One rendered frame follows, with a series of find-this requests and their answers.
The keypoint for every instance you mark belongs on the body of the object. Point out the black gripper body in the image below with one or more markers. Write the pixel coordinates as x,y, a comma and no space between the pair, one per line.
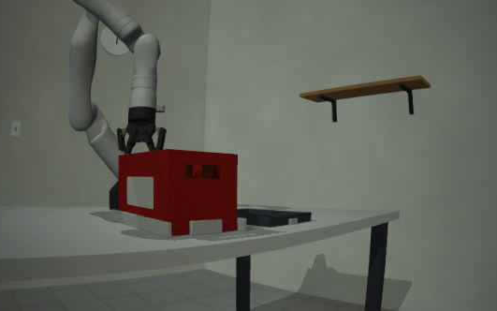
139,117

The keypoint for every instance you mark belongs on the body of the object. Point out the red crate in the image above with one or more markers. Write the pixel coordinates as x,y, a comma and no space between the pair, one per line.
153,184

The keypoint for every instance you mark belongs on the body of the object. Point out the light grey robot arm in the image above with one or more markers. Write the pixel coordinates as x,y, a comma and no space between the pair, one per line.
82,58

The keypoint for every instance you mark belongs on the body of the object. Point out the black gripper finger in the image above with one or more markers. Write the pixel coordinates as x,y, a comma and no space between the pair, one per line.
121,144
161,133

